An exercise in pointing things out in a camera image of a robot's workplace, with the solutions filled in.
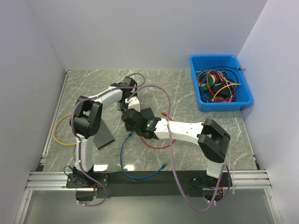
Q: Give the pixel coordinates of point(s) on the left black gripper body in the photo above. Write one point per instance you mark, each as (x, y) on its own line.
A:
(121, 105)

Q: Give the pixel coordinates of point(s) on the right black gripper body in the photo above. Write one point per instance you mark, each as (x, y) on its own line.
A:
(127, 129)

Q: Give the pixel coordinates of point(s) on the black network switch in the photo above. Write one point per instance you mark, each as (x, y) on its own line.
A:
(103, 137)
(146, 113)

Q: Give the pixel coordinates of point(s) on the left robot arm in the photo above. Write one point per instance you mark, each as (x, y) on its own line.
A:
(86, 121)

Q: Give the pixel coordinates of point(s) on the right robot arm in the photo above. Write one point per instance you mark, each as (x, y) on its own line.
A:
(212, 139)

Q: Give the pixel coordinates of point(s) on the black mounting base bar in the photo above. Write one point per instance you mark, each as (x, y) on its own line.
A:
(195, 183)

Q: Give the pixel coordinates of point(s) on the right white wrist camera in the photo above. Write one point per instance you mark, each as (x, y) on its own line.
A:
(133, 103)

